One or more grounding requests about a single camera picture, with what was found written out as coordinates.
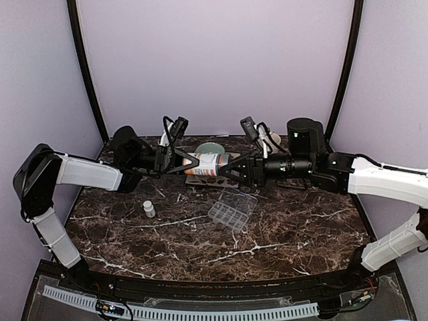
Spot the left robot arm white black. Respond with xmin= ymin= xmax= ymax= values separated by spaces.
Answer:
xmin=13 ymin=125 xmax=199 ymax=292

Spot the left black frame post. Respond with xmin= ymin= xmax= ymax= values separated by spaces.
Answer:
xmin=66 ymin=0 xmax=109 ymax=144

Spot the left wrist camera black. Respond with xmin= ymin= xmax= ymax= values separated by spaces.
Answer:
xmin=170 ymin=116 xmax=189 ymax=140

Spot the beige ceramic mug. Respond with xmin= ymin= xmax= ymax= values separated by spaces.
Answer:
xmin=269 ymin=132 xmax=282 ymax=145

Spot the white slotted cable duct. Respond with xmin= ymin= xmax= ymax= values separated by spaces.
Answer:
xmin=41 ymin=286 xmax=320 ymax=320

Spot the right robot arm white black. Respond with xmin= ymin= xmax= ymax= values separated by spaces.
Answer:
xmin=219 ymin=118 xmax=427 ymax=290

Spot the small white pill bottle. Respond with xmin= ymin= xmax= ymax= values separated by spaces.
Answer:
xmin=143 ymin=201 xmax=156 ymax=218

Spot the black frame post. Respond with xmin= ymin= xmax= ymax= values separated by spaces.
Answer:
xmin=325 ymin=0 xmax=364 ymax=142
xmin=66 ymin=0 xmax=109 ymax=144

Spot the square floral ceramic plate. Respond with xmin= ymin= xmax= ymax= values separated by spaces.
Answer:
xmin=185 ymin=175 xmax=239 ymax=188

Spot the right black frame post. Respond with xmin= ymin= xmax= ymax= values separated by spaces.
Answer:
xmin=325 ymin=0 xmax=364 ymax=142

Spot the orange pill bottle grey cap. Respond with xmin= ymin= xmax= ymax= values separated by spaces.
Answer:
xmin=184 ymin=153 xmax=230 ymax=177

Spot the black front table rail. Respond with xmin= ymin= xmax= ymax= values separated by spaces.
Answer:
xmin=56 ymin=263 xmax=382 ymax=304

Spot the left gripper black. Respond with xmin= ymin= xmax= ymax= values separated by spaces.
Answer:
xmin=129 ymin=144 xmax=206 ymax=175

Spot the clear plastic pill organizer box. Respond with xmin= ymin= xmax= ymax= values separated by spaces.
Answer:
xmin=208 ymin=187 xmax=257 ymax=231

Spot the green ceramic bowl on plate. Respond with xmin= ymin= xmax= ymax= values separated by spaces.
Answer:
xmin=195 ymin=142 xmax=225 ymax=154

